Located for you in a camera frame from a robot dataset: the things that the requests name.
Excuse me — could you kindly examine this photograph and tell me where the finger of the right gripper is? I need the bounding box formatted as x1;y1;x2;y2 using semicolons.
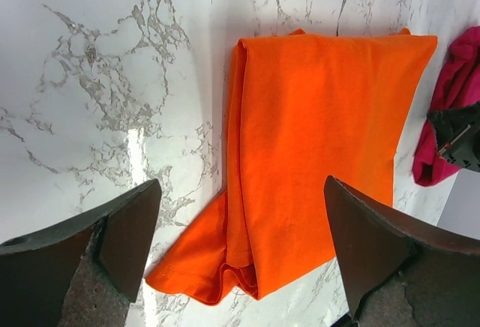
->
427;102;479;173

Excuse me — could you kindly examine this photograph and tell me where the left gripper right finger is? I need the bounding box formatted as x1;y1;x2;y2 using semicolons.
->
324;176;479;326

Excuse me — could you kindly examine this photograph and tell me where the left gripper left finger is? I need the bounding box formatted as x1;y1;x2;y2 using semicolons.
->
1;179;161;326

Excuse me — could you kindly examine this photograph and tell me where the orange t shirt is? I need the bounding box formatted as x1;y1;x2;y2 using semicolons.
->
146;29;437;305

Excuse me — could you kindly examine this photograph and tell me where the folded crimson t shirt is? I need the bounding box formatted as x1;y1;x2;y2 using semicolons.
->
412;26;479;187

